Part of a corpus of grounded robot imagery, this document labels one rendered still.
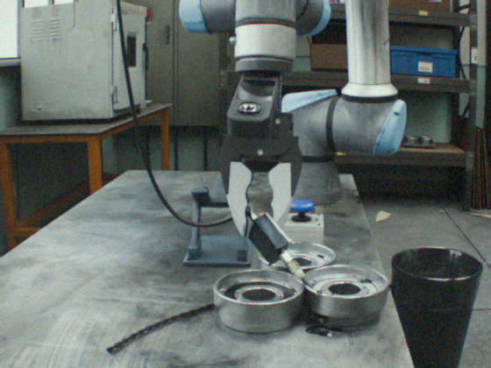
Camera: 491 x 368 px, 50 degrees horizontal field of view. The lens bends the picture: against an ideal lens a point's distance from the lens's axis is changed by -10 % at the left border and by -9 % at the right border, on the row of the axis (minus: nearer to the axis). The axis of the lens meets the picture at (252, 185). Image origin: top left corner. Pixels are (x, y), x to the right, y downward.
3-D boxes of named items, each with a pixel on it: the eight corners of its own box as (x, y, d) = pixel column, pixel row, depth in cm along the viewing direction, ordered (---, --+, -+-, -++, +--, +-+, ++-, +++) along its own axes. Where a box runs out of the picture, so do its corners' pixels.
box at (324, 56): (371, 74, 397) (371, 22, 389) (300, 72, 402) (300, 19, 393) (365, 72, 438) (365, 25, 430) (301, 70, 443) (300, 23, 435)
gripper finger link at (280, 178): (299, 229, 74) (292, 158, 74) (297, 237, 68) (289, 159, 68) (274, 230, 75) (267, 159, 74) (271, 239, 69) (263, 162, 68)
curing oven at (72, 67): (124, 123, 279) (124, -3, 264) (22, 126, 284) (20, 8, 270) (156, 111, 339) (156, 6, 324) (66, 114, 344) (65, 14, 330)
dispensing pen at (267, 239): (322, 305, 62) (234, 197, 69) (311, 319, 66) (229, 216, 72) (336, 295, 63) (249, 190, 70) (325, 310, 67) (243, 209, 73)
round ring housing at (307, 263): (303, 263, 85) (304, 237, 84) (350, 285, 76) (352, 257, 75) (243, 278, 79) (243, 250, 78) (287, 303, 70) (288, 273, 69)
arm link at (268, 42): (295, 24, 65) (225, 24, 66) (294, 62, 65) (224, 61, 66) (296, 35, 72) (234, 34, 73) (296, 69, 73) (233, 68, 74)
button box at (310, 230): (323, 253, 89) (323, 223, 87) (277, 252, 89) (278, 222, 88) (322, 237, 96) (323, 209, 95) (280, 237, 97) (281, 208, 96)
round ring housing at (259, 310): (225, 341, 61) (224, 307, 60) (207, 303, 70) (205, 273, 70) (316, 329, 63) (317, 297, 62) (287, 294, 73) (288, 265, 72)
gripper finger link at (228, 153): (254, 197, 70) (265, 127, 69) (252, 199, 69) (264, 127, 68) (217, 191, 71) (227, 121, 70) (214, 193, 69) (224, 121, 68)
